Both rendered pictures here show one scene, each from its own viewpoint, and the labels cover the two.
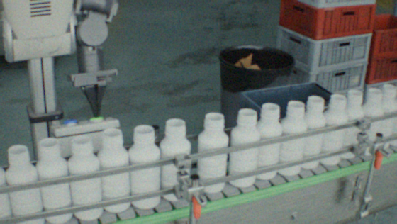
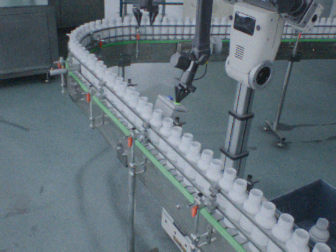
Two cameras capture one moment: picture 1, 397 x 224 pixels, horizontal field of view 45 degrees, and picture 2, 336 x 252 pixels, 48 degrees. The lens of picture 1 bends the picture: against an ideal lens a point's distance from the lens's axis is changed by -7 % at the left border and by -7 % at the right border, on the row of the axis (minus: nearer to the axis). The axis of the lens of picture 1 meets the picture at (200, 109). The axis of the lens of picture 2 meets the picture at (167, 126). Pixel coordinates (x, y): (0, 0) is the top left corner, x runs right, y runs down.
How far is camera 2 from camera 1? 1.49 m
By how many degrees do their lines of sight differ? 71
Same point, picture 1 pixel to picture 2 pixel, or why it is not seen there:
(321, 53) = not seen: outside the picture
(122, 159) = (138, 110)
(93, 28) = (174, 59)
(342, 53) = not seen: outside the picture
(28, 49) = (231, 72)
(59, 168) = (126, 98)
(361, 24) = not seen: outside the picture
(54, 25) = (242, 66)
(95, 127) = (167, 103)
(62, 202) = (125, 112)
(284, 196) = (174, 186)
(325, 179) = (191, 201)
